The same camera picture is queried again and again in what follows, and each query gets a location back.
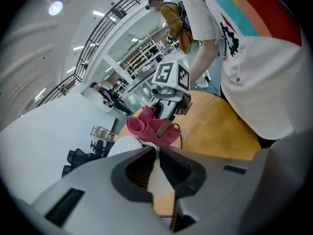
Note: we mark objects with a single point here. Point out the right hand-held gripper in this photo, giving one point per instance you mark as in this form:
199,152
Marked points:
168,75

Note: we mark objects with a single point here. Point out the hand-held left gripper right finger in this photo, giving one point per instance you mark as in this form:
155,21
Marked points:
220,192

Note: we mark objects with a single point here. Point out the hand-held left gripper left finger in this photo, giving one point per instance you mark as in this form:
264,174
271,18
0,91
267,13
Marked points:
93,180

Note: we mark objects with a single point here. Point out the pink cloth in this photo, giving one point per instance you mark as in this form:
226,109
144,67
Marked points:
146,128

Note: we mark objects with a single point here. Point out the white kettle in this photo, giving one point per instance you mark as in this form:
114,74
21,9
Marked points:
124,146

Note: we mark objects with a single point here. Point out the person's right forearm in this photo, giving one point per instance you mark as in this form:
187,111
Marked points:
204,57

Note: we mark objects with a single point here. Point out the black office chair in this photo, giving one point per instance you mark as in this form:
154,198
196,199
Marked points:
97,147
78,155

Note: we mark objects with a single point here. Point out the wooden chair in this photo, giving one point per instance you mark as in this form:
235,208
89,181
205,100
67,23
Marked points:
104,133

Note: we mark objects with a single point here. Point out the wooden shelf rack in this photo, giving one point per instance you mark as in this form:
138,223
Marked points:
140,55

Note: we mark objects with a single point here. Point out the person's white printed shirt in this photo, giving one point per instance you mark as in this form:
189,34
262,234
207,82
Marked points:
264,70

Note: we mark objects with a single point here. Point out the black metal railing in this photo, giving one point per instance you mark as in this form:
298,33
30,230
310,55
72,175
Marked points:
97,33

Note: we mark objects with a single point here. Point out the round ceiling lamp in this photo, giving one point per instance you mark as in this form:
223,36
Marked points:
55,7

